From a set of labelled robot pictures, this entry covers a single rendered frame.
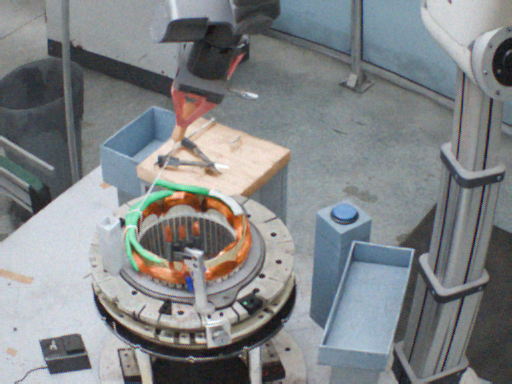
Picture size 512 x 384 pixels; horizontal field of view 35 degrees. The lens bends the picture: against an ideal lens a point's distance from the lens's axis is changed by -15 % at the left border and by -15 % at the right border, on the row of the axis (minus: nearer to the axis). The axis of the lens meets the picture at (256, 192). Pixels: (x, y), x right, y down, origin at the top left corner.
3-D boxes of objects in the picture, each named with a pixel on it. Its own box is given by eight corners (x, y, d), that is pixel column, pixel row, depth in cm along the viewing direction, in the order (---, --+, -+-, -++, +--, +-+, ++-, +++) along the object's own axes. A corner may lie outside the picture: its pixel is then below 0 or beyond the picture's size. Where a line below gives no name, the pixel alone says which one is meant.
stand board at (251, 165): (137, 177, 163) (136, 166, 162) (199, 127, 176) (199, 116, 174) (228, 216, 154) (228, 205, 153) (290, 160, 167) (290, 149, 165)
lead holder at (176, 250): (164, 260, 122) (162, 241, 120) (181, 244, 125) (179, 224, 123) (188, 270, 121) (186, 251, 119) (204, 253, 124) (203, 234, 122)
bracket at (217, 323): (204, 339, 130) (202, 315, 127) (227, 335, 131) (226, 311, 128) (207, 347, 128) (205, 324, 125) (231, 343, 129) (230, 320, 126)
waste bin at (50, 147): (-5, 212, 322) (-23, 95, 289) (53, 168, 346) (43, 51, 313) (48, 252, 304) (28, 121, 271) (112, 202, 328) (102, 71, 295)
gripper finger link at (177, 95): (155, 129, 122) (176, 76, 116) (163, 99, 127) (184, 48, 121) (203, 143, 123) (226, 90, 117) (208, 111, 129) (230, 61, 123)
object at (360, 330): (363, 449, 141) (388, 353, 124) (306, 443, 143) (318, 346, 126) (391, 360, 160) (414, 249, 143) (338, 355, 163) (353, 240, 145)
